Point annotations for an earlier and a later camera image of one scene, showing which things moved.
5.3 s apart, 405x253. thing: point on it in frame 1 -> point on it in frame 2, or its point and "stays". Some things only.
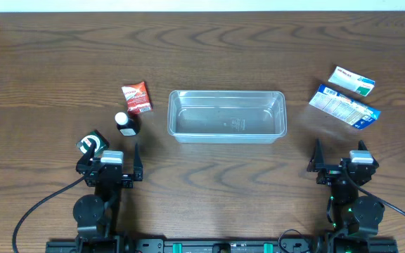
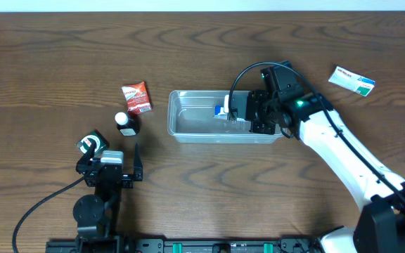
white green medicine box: [356, 83] stays
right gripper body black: [330, 174] -> [261, 126]
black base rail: [206, 245] stays
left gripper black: [127, 180] stays
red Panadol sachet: [137, 98] stays
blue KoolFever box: [337, 107] -> [217, 108]
